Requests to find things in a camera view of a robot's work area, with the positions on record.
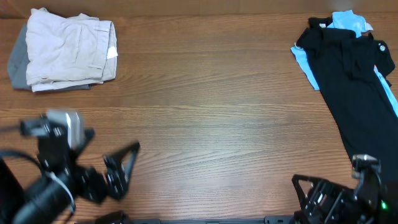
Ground beige shorts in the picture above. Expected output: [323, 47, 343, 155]
[25, 7, 118, 92]

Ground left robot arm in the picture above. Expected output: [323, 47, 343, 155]
[1, 116, 141, 223]

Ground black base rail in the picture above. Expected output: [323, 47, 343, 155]
[76, 211, 300, 224]

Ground folded grey shorts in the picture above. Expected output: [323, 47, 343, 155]
[6, 24, 93, 91]

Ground black shirt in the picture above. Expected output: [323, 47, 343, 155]
[296, 17, 397, 181]

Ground light blue shirt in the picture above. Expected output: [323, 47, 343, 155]
[290, 10, 397, 115]

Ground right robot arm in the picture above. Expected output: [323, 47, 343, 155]
[289, 174, 397, 224]

